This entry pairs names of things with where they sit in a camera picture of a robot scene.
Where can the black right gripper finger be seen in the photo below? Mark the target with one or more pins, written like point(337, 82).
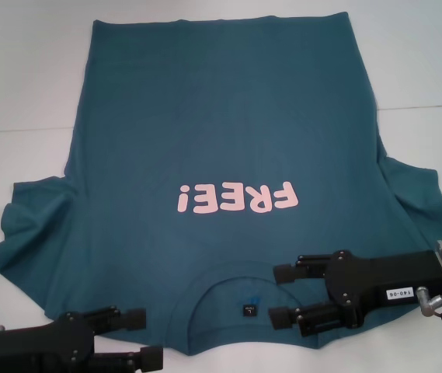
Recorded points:
point(286, 273)
point(282, 314)

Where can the blue t-shirt with pink print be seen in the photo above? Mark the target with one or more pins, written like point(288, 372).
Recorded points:
point(220, 136)

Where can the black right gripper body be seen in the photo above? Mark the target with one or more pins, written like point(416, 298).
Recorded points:
point(380, 279)

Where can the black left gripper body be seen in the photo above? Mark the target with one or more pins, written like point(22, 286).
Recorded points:
point(30, 349)

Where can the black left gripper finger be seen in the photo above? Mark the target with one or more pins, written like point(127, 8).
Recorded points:
point(147, 355)
point(135, 318)

